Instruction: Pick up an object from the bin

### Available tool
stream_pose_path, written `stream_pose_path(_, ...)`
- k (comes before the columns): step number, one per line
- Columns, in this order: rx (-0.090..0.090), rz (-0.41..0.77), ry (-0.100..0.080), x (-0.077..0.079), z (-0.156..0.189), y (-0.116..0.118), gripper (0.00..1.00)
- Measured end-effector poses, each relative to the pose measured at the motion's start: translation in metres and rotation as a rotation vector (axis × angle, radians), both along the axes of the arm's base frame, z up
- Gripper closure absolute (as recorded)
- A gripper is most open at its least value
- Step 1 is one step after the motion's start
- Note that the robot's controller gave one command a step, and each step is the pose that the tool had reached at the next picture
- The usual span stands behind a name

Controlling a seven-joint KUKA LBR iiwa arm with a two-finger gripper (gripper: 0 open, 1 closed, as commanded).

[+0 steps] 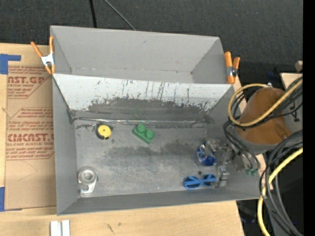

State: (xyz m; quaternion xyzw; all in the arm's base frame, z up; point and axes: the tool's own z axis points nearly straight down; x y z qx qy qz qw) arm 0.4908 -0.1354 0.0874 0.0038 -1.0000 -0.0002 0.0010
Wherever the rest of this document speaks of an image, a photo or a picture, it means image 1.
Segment green toy brick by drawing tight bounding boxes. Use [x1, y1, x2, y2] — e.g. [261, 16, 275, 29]
[132, 123, 156, 145]

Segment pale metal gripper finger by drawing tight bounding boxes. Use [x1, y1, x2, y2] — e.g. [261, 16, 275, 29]
[205, 139, 221, 157]
[213, 166, 230, 189]

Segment grey metal bin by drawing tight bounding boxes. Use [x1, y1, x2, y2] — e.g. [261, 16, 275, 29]
[50, 25, 262, 216]

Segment blue and silver round thing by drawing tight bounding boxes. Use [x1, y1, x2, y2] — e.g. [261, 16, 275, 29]
[196, 143, 219, 167]

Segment brown cardboard board red print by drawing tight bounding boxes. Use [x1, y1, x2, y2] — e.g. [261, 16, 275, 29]
[0, 42, 58, 211]

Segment blue figure-eight loop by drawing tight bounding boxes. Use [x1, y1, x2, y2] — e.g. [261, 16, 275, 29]
[183, 173, 218, 191]

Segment yellow round disc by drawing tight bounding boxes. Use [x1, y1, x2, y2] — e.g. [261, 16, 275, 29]
[96, 122, 113, 141]

